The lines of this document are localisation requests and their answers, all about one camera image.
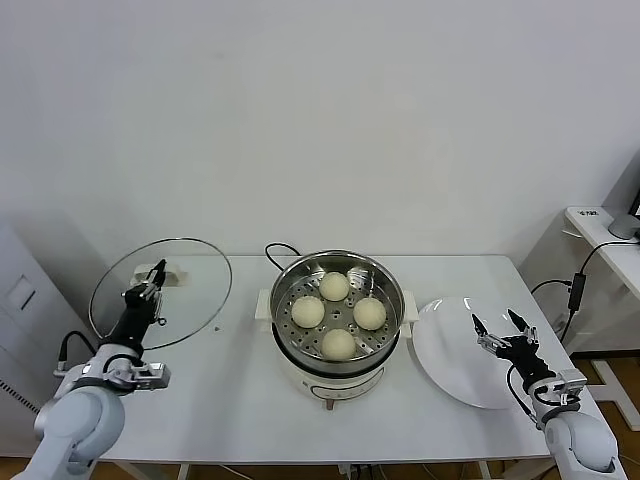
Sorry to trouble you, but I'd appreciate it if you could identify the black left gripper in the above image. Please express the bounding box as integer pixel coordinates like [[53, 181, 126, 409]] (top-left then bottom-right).
[[106, 259, 168, 359]]

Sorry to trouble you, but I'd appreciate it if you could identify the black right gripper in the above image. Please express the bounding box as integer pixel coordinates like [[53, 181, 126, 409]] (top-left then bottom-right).
[[471, 308, 554, 387]]

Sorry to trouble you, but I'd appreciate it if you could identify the round glass pot lid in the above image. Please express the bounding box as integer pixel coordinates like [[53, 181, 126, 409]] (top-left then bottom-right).
[[88, 237, 234, 351]]

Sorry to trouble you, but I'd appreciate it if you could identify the white steamed baozi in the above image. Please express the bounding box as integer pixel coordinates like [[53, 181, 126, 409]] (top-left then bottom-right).
[[352, 298, 387, 331], [291, 295, 326, 329], [320, 328, 357, 362], [318, 272, 350, 303]]

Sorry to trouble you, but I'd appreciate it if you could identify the steel steamer pot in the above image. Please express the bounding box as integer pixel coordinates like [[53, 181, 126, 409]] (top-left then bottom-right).
[[255, 249, 419, 372]]

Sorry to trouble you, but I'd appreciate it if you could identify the white round plate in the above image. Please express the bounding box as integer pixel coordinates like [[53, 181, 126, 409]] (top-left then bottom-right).
[[412, 297, 541, 410]]

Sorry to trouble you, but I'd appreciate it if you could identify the black usb hub box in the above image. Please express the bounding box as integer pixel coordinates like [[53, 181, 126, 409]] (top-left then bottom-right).
[[568, 272, 586, 312]]

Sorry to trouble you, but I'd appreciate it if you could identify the white metal cabinet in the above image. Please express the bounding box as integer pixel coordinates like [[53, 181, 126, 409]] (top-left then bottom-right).
[[0, 214, 114, 446]]

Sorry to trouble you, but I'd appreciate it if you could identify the white side desk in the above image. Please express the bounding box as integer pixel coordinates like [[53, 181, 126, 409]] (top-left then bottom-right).
[[564, 204, 640, 301]]

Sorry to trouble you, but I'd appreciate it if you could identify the grey monitor stand base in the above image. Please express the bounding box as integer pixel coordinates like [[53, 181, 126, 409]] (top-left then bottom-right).
[[607, 213, 640, 240]]

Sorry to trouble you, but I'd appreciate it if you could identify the cream electric cooker base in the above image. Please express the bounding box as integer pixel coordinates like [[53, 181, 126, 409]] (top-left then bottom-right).
[[272, 324, 401, 412]]

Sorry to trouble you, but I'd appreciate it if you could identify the black monitor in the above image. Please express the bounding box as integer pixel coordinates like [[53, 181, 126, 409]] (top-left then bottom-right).
[[602, 152, 640, 219]]

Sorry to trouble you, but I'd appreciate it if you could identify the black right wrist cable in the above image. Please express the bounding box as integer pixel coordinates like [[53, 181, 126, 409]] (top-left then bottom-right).
[[504, 366, 541, 431]]

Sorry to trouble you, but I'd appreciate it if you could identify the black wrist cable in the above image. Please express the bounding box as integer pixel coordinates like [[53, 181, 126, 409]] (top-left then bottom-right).
[[504, 366, 541, 431], [53, 329, 101, 374]]

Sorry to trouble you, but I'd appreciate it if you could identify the black hub cable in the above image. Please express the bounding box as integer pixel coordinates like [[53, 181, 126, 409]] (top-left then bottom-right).
[[579, 241, 640, 275], [529, 278, 574, 301], [558, 309, 575, 347]]

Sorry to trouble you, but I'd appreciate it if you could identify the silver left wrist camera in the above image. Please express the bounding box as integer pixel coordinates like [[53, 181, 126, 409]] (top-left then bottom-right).
[[130, 362, 172, 395]]

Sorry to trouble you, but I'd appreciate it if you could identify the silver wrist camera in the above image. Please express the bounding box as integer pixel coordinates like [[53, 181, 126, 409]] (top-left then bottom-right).
[[130, 362, 172, 395], [537, 369, 589, 406]]

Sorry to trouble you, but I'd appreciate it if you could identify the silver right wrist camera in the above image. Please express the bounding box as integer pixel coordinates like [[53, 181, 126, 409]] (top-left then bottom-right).
[[537, 369, 589, 406]]

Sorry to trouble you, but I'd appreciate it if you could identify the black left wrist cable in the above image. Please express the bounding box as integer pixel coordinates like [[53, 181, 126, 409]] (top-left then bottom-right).
[[53, 329, 101, 374]]

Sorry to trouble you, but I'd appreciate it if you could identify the white floor leg frame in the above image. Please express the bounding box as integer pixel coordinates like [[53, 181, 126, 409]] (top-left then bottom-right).
[[589, 359, 640, 431]]

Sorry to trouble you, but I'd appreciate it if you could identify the black cooker power cord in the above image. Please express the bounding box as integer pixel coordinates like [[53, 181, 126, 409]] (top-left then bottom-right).
[[264, 242, 304, 275]]

